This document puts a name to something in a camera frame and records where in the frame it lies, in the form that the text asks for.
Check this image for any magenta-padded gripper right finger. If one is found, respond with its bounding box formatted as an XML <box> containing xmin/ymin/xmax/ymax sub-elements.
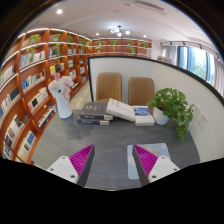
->
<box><xmin>131</xmin><ymin>144</ymin><xmax>181</xmax><ymax>187</ymax></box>

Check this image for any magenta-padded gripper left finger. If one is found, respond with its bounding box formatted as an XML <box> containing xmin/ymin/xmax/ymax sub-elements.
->
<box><xmin>46</xmin><ymin>143</ymin><xmax>97</xmax><ymax>188</ymax></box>

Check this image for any light blue printed mouse pad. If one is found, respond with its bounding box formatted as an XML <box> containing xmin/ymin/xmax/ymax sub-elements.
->
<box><xmin>126</xmin><ymin>142</ymin><xmax>172</xmax><ymax>181</ymax></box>

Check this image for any thin dark hardcover book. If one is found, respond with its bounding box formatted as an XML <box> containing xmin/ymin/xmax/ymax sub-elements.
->
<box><xmin>76</xmin><ymin>116</ymin><xmax>111</xmax><ymax>127</ymax></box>

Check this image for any blue and white book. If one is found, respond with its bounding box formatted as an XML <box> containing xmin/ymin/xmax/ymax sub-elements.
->
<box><xmin>132</xmin><ymin>105</ymin><xmax>156</xmax><ymax>127</ymax></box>

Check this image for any white ceramic vase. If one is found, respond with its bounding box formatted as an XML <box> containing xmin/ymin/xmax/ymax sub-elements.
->
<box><xmin>54</xmin><ymin>93</ymin><xmax>73</xmax><ymax>120</ymax></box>

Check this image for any green plant in white pot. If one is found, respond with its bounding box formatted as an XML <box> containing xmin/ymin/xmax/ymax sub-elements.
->
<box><xmin>145</xmin><ymin>87</ymin><xmax>195</xmax><ymax>144</ymax></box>

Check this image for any thick dark hardcover book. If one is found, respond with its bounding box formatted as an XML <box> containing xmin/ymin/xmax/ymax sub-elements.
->
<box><xmin>79</xmin><ymin>101</ymin><xmax>114</xmax><ymax>121</ymax></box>

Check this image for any thick white book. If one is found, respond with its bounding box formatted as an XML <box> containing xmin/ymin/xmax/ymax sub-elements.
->
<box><xmin>105</xmin><ymin>98</ymin><xmax>137</xmax><ymax>123</ymax></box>

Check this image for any tan upholstered chair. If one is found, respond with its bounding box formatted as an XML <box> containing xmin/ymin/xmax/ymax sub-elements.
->
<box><xmin>128</xmin><ymin>76</ymin><xmax>156</xmax><ymax>108</ymax></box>
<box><xmin>95</xmin><ymin>72</ymin><xmax>123</xmax><ymax>103</ymax></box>

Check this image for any pink white flower bouquet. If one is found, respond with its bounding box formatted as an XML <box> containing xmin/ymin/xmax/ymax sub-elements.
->
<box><xmin>47</xmin><ymin>72</ymin><xmax>75</xmax><ymax>102</ymax></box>

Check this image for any orange wooden bookshelf unit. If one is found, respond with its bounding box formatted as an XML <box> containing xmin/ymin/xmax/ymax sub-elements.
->
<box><xmin>0</xmin><ymin>27</ymin><xmax>153</xmax><ymax>164</ymax></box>

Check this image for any dark-framed window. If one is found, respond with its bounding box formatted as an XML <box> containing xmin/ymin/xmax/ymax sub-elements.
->
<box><xmin>161</xmin><ymin>44</ymin><xmax>224</xmax><ymax>91</ymax></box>

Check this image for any ceiling light cluster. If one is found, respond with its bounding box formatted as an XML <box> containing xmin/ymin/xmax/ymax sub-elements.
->
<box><xmin>109</xmin><ymin>25</ymin><xmax>132</xmax><ymax>38</ymax></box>

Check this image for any white wall socket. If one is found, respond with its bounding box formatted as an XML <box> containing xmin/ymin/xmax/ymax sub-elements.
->
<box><xmin>192</xmin><ymin>103</ymin><xmax>202</xmax><ymax>119</ymax></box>
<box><xmin>196</xmin><ymin>110</ymin><xmax>210</xmax><ymax>130</ymax></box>

